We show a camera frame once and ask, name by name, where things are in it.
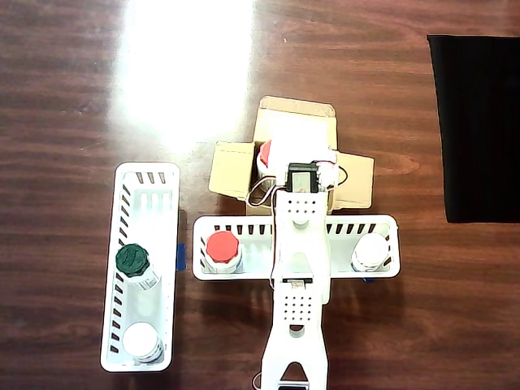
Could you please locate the white-capped bottle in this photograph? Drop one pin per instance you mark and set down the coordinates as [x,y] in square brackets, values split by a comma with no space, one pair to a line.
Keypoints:
[370,252]
[140,339]

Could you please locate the red-capped bottle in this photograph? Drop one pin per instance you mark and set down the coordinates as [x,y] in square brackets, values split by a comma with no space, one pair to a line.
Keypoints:
[266,152]
[221,248]

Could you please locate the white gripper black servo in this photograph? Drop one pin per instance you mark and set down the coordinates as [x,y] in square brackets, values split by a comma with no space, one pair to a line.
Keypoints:
[284,156]

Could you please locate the white plastic basket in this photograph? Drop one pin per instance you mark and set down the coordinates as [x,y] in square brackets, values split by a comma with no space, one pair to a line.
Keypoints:
[150,195]
[260,248]

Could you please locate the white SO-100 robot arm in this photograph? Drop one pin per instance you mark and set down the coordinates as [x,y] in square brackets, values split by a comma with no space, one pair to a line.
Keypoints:
[298,243]

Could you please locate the green-capped bottle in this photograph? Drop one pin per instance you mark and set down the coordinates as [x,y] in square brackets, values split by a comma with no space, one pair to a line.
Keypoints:
[132,260]

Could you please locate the black mat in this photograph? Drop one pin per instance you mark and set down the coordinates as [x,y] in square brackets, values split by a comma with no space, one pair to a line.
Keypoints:
[479,122]

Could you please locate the cardboard box labelled JOHN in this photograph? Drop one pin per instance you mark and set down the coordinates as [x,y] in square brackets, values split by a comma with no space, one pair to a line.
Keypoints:
[231,170]

